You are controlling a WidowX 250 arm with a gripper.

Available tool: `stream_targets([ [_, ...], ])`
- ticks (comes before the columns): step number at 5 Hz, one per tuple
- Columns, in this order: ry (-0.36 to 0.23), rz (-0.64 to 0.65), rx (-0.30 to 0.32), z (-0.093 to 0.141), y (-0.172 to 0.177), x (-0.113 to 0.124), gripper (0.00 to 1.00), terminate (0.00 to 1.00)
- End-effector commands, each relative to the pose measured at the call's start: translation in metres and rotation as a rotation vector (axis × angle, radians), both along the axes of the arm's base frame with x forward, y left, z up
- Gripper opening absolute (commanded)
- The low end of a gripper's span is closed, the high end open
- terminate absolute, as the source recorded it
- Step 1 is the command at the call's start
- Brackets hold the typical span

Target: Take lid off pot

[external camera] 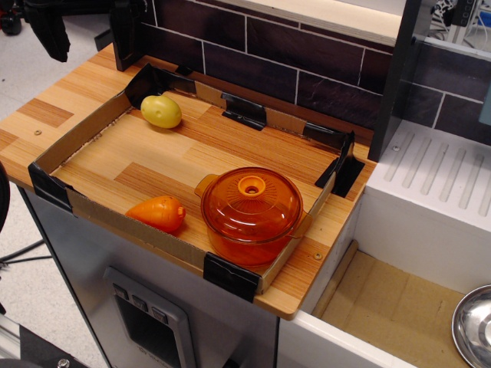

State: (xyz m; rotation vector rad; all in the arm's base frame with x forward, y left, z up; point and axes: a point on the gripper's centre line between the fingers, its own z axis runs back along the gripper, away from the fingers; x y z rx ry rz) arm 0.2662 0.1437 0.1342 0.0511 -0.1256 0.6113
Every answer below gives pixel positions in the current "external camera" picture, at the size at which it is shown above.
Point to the silver toy oven front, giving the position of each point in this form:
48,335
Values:
144,311

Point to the cardboard fence with black tape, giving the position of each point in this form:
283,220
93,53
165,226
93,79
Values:
114,159

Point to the orange transparent plastic pot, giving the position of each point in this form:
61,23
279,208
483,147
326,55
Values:
249,254

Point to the white toy sink unit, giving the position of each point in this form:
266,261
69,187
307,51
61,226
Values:
417,243

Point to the orange transparent pot lid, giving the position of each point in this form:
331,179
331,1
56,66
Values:
252,204

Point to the orange toy carrot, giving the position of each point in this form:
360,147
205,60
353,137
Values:
166,213

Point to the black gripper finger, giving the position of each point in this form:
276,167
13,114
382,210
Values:
46,21

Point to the silver metal bowl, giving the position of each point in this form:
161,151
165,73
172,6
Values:
471,327

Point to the yellow toy potato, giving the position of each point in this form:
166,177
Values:
161,111

